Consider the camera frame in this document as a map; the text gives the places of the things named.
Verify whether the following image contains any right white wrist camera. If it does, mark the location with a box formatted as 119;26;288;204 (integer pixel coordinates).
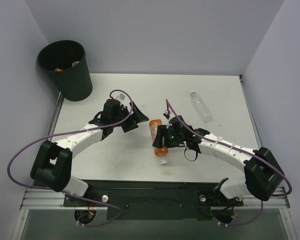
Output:
163;110;175;126

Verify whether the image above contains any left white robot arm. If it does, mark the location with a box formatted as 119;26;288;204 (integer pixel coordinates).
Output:
30;99;149;206

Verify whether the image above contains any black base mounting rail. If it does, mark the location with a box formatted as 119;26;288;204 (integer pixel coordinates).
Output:
62;178;243;222

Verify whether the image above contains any clear water bottle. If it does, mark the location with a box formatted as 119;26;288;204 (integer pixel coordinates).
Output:
189;91;212;124

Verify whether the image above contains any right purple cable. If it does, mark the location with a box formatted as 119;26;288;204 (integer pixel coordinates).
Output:
164;99;293;227

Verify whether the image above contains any yellow bottle with blue cap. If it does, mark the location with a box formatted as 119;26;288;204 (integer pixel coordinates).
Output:
71;61;80;68

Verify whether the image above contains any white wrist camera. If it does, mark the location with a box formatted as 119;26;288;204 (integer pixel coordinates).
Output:
115;93;126;102
163;110;175;126

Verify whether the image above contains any small orange juice bottle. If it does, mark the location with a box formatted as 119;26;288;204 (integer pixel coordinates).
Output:
53;68;63;72

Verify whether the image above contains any black strap loop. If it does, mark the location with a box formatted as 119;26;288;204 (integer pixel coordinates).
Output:
184;147;199;162

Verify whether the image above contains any orange label clear bottle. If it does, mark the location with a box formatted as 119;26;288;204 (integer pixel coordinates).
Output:
149;119;169;166

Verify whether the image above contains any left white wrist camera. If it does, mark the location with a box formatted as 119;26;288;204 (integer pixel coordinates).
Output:
115;93;126;102

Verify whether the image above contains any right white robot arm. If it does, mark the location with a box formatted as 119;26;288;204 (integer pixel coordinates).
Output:
152;115;284;205

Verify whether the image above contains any black plastic trash bin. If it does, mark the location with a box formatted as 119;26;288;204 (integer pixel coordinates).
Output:
37;40;93;102

